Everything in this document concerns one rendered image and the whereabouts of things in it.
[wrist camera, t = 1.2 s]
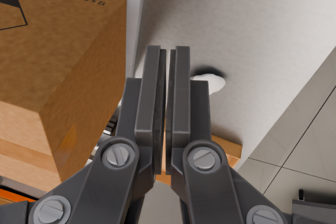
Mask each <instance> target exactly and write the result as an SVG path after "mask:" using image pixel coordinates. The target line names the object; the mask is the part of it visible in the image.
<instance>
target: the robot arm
mask: <svg viewBox="0 0 336 224"><path fill-rule="evenodd" d="M165 113H166V126H165ZM164 128H165V175H171V182H170V188H171V189H172V190H173V191H174V192H175V193H176V194H177V195H178V196H179V202H180V210H181V218H182V224H333V223H329V222H326V221H322V220H318V219H315V218H311V217H308V216H304V215H300V214H297V213H293V214H288V213H285V212H281V211H280V209H279V208H278V207H277V206H275V205H274V204H273V203H272V202H271V201H270V200H268V199H267V198H266V197H265V196H264V195H263V194H262V193H260V192H259V191H258V190H257V189H256V188H255V187H253V186H252V185H251V184H250V183H249V182H248V181H247V180H245V179H244V178H243V177H242V176H241V175H240V174H238V173H237V172H236V171H235V170H234V169H233V168H232V167H230V166H229V163H228V159H227V156H226V153H225V151H224V149H223V148H222V147H221V146H220V145H219V144H218V143H216V142H214V141H212V131H211V114H210V96H209V82H208V80H190V46H176V49H171V50H170V61H169V77H168V93H167V109H166V49H161V45H146V51H145V58H144V65H143V72H142V78H132V77H127V78H126V80H125V84H124V90H123V95H122V100H121V105H120V111H119V116H118V121H117V126H116V131H115V136H112V137H110V138H108V139H106V140H104V141H103V142H102V143H101V144H100V145H99V147H98V149H97V150H96V153H95V155H94V158H93V160H92V162H90V163H89V164H87V165H86V166H85V167H83V168H82V169H80V170H79V171H78V172H76V173H75V174H73V175H72V176H70V177H69V178H68V179H66V180H65V181H63V182H62V183H61V184H59V185H58V186H56V187H55V188H53V189H52V190H51V191H49V192H48V193H46V194H45V195H44V196H42V197H41V198H40V199H39V200H37V201H31V202H29V201H28V200H24V201H18V202H13V203H7V204H2V205H0V224H138V222H139V218H140V214H141V210H142V206H143V202H144V198H145V194H146V193H147V192H148V191H150V190H151V189H152V188H153V187H154V183H155V182H156V175H161V173H162V158H163V143H164Z"/></svg>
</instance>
